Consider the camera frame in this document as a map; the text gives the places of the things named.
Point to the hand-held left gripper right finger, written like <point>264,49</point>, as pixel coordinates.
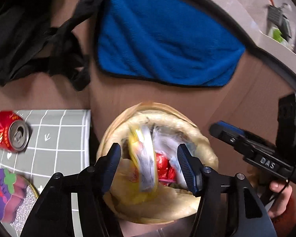
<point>185,169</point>

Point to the blue towel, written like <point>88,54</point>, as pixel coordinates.
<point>162,42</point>

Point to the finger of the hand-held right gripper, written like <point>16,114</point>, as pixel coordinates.
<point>224,132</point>

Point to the purple foam toy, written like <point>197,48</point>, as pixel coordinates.
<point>5,192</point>

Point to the person's right hand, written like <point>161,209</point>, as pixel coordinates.
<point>278,202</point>

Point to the black rack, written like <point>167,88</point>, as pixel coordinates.
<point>276,14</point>

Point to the silver glitter pad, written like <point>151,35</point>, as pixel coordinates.
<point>27,202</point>

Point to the clear plastic wrapper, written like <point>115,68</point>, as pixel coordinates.
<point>167,138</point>

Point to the red drink can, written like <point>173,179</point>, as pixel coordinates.
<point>2,130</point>

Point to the black cloth bag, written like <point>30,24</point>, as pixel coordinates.
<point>14,42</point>

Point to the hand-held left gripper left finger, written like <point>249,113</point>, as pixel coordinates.
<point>113,164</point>

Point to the grey-green checked mat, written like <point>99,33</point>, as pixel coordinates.
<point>64,138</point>

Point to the red plastic bag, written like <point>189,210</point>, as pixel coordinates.
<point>162,164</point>

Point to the bin with yellowish liner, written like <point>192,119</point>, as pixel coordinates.
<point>162,209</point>

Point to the yellow snack packet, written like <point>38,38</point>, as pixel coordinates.
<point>144,167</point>

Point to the green bag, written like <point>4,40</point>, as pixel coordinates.
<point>276,34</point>

